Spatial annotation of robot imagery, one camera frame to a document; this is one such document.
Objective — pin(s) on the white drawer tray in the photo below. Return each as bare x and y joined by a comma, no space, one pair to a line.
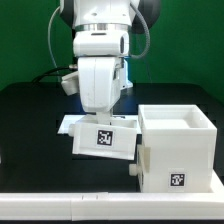
116,140
138,168

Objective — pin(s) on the large white drawer box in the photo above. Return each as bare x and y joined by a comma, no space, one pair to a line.
177,150

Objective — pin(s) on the white drawer front tray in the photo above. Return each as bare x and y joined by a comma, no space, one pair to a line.
138,168

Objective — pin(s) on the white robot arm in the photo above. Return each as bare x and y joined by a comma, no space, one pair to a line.
101,44

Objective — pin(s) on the white marker tag sheet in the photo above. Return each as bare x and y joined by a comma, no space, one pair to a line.
69,120

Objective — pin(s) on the white L-shaped boundary frame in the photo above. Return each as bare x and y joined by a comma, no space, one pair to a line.
115,206

